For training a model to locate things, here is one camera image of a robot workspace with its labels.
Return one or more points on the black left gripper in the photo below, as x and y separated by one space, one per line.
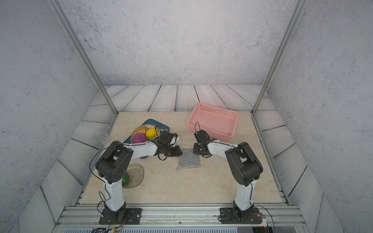
177 153

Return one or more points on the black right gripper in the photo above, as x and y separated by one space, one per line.
195 149

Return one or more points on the grey striped square dishcloth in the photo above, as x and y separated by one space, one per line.
188 160

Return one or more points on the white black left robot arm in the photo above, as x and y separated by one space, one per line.
115 159

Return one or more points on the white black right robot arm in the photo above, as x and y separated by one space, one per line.
243 163

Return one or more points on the dark teal tray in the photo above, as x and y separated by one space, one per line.
152 122

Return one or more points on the yellow lemon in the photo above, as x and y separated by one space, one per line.
151 133

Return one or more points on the purple round fruit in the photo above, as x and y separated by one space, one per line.
139 138

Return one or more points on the brown round fruit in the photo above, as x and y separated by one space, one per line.
141 130

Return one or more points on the pink plastic basket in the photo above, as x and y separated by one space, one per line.
219 123

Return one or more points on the clear glass oval dish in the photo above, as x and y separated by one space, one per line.
136 172

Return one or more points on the green lime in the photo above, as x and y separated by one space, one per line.
125 180

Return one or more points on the clear plastic cup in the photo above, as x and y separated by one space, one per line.
102 136

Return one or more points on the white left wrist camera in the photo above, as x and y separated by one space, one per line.
174 140

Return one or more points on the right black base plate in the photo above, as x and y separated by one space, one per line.
227 217

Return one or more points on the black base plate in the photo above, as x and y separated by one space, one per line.
227 217
126 216

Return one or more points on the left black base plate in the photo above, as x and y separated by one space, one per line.
126 216

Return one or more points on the aluminium front rail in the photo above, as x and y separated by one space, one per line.
274 216

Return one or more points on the right aluminium frame post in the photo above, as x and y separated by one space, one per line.
280 52

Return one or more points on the aluminium frame post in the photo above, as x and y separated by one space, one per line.
63 20
280 52

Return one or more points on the left aluminium frame post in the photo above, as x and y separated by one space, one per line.
63 20

